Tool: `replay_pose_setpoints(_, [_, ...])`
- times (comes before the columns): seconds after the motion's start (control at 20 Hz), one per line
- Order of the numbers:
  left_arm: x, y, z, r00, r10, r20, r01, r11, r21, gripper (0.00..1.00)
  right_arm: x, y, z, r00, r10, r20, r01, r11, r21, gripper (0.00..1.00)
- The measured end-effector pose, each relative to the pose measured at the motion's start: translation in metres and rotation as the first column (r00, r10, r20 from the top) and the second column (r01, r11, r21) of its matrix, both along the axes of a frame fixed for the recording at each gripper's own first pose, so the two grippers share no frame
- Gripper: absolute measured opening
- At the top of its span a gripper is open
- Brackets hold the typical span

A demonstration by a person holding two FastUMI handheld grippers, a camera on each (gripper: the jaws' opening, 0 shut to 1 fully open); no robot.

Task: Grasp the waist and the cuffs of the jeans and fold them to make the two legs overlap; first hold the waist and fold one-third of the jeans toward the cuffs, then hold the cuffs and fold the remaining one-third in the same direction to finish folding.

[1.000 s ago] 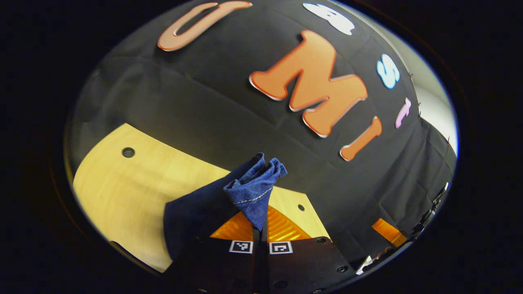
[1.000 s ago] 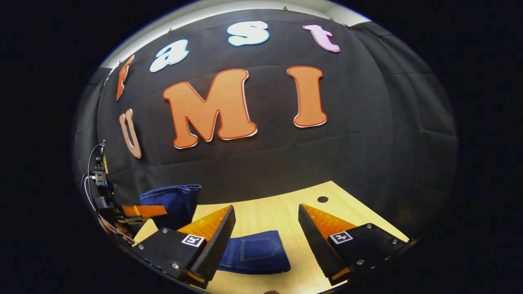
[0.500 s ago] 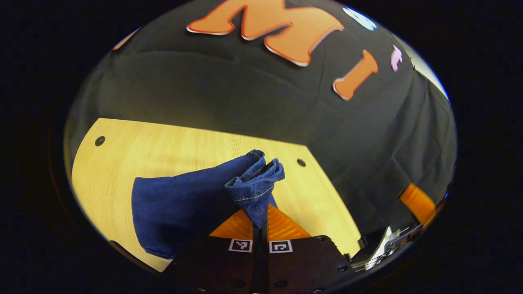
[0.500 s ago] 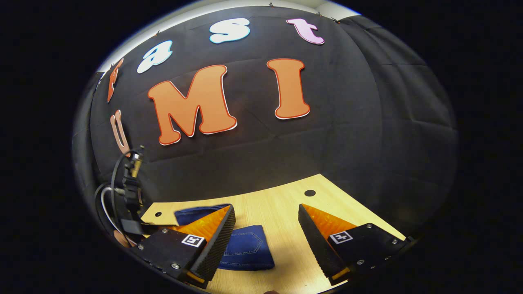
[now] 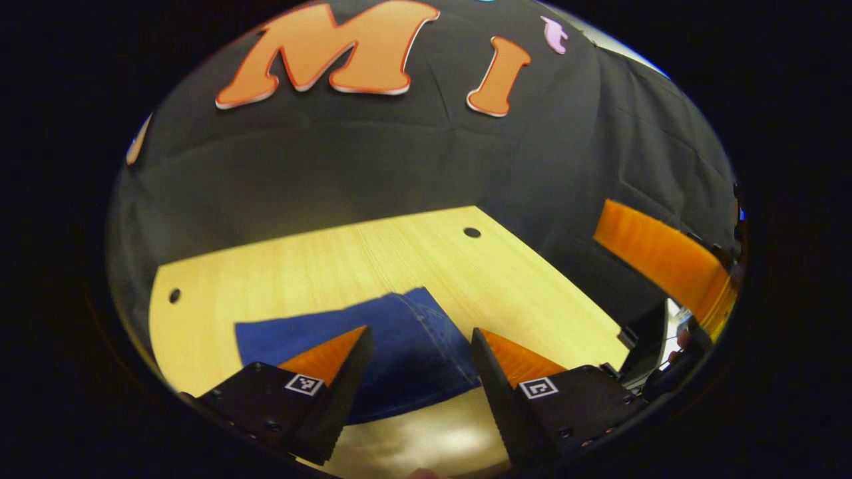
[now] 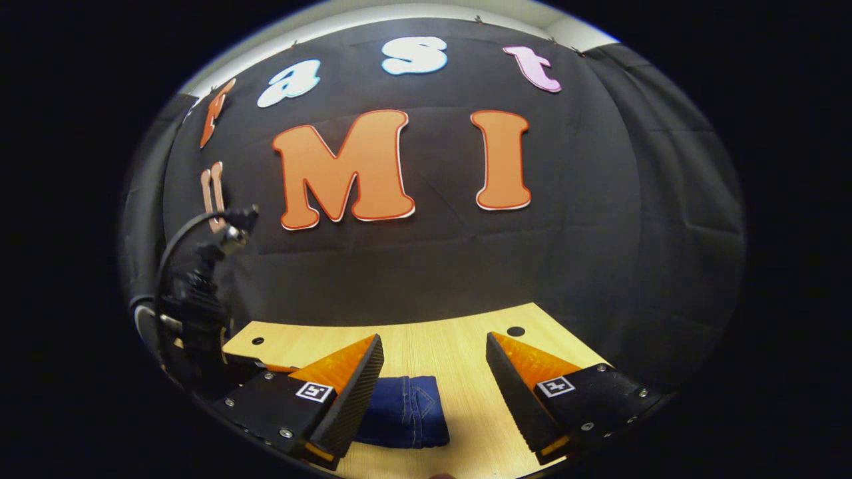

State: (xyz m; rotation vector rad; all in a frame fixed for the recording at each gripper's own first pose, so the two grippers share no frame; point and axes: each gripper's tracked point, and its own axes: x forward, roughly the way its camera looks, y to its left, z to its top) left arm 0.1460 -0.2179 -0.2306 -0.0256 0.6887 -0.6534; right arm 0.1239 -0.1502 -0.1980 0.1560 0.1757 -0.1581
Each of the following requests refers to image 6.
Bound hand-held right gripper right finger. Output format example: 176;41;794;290
486;331;666;466

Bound black cable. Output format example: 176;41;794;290
154;210;230;300

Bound blue jeans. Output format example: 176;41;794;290
353;375;451;450

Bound black backdrop cloth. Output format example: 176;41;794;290
120;17;746;400

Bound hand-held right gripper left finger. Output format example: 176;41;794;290
213;334;385;472

